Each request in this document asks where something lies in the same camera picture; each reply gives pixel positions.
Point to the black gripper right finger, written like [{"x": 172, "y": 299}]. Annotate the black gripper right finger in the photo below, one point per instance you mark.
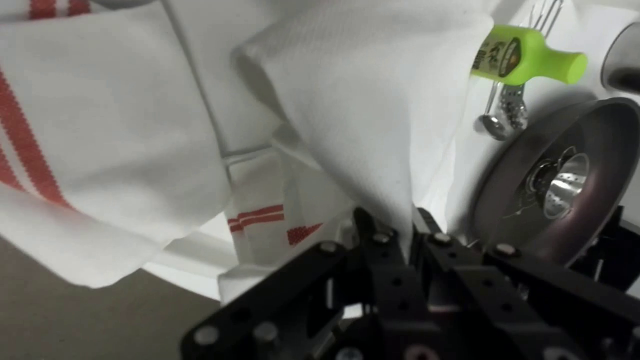
[{"x": 531, "y": 307}]

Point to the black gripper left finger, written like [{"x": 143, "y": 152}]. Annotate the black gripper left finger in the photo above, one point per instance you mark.
[{"x": 291, "y": 312}]

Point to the white cloth with red stripes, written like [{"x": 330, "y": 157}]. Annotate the white cloth with red stripes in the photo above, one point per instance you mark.
[{"x": 213, "y": 140}]

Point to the large dark frying pan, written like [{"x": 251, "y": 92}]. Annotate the large dark frying pan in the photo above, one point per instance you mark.
[{"x": 504, "y": 210}]

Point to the small steel bowl in pan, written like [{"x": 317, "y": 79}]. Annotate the small steel bowl in pan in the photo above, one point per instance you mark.
[{"x": 556, "y": 185}]

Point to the metal whisk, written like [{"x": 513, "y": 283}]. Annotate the metal whisk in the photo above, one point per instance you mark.
[{"x": 506, "y": 114}]

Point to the green plastic bottle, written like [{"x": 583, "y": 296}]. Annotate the green plastic bottle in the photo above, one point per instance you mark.
[{"x": 515, "y": 54}]

